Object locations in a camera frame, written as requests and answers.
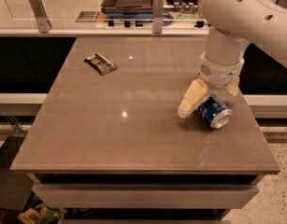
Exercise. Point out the dark snack bar wrapper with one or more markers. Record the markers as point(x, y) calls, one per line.
point(101, 64)

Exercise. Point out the middle metal glass bracket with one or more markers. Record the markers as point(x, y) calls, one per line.
point(157, 16)

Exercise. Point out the blue pepsi can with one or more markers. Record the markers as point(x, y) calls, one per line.
point(215, 112)

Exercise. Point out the left metal glass bracket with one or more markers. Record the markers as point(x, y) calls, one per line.
point(42, 21)

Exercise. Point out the green snack bag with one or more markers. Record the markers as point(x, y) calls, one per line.
point(41, 214)

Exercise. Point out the stacked trays behind glass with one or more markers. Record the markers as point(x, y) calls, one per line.
point(127, 9)

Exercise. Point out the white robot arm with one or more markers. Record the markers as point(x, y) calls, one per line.
point(234, 24)

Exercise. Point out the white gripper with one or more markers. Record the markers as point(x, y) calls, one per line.
point(220, 73)

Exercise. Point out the grey table drawer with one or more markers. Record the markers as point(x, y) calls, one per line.
point(145, 196)

